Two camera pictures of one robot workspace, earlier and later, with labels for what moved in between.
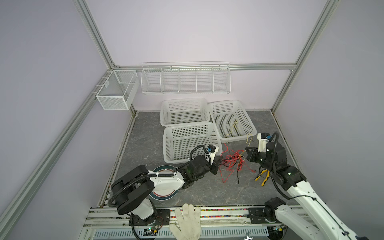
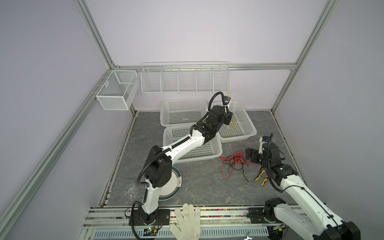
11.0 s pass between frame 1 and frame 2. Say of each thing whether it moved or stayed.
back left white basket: stayed
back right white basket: stayed
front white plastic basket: stayed
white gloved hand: stayed
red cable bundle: moved
